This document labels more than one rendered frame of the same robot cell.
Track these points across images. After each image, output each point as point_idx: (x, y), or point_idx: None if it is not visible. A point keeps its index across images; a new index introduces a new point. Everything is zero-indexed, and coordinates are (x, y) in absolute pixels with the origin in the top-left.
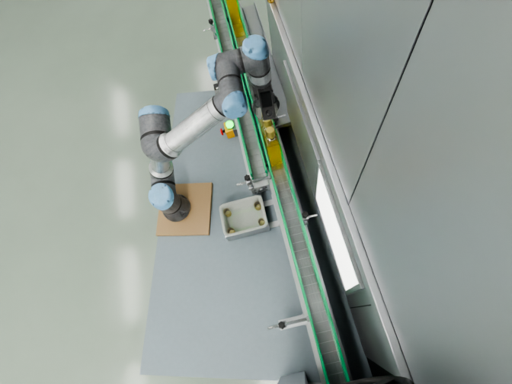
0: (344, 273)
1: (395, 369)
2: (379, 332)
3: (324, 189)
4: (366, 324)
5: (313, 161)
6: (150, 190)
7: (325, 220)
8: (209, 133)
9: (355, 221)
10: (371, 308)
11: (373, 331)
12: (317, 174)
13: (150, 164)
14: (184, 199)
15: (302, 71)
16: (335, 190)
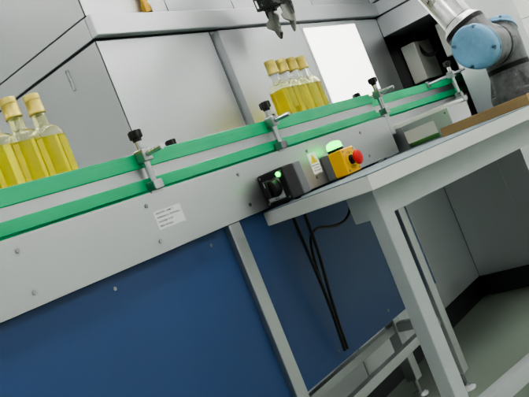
0: (368, 75)
1: (371, 9)
2: (373, 44)
3: (316, 37)
4: (386, 82)
5: (301, 43)
6: (500, 15)
7: (344, 87)
8: (382, 163)
9: (319, 4)
10: (365, 45)
11: (381, 64)
12: (308, 46)
13: (471, 9)
14: (490, 91)
15: (231, 3)
16: (310, 5)
